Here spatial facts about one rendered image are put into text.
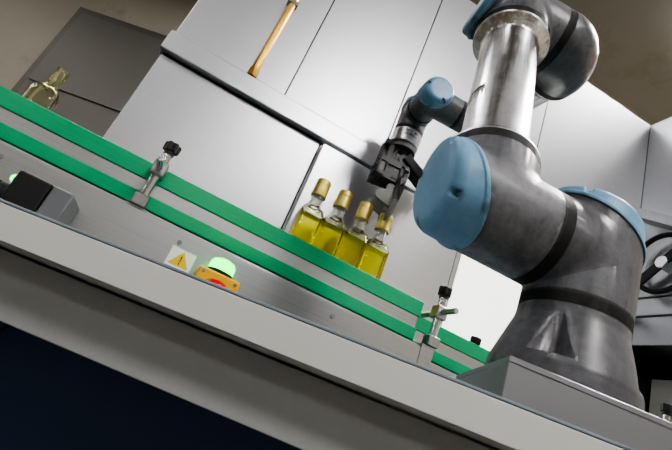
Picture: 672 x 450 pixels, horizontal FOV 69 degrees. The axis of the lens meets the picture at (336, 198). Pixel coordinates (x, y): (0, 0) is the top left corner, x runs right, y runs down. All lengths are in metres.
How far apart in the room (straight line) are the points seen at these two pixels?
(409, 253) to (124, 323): 0.93
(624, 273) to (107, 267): 0.51
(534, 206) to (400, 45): 1.14
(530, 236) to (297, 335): 0.26
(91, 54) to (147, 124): 3.54
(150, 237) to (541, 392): 0.63
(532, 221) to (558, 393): 0.17
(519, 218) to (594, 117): 1.54
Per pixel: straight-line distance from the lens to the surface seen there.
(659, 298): 1.85
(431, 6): 1.79
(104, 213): 0.88
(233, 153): 1.26
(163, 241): 0.87
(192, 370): 0.49
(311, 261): 0.93
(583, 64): 0.91
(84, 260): 0.50
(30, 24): 5.31
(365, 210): 1.14
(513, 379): 0.48
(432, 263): 1.36
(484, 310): 1.44
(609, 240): 0.59
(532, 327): 0.55
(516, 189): 0.54
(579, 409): 0.50
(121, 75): 4.55
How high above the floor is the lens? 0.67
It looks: 24 degrees up
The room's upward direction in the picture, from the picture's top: 23 degrees clockwise
